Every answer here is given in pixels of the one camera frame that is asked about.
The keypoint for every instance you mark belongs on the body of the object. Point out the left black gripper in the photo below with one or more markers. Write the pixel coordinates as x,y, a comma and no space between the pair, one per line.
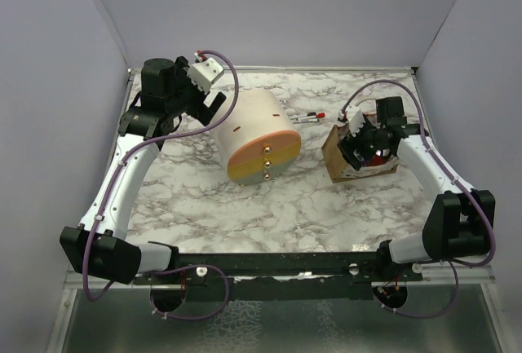
182,68

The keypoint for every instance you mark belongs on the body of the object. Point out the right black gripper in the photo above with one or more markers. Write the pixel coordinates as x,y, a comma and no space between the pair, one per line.
348,144

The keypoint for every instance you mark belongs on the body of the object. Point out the red can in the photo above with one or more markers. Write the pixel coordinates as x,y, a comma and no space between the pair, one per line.
381,157

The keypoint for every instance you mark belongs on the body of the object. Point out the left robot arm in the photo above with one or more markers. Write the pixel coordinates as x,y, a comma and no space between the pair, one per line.
169,89

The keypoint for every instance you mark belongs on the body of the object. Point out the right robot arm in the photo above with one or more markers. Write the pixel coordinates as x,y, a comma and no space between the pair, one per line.
460,221

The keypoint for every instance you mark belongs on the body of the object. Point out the red capped marker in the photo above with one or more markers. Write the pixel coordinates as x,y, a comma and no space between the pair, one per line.
319,115

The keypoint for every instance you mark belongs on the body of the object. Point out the cream cylindrical container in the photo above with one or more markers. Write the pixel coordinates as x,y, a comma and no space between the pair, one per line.
257,141

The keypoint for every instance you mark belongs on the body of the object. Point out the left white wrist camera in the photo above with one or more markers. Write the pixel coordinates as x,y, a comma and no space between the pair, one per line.
204,73

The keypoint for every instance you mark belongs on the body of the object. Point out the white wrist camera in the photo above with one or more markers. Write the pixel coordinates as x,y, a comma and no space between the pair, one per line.
352,120
204,73

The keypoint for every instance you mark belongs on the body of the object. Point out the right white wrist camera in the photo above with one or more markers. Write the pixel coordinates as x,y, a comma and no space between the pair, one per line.
352,120

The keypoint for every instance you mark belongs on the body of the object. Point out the black base frame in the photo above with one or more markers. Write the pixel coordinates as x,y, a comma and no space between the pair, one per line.
278,276

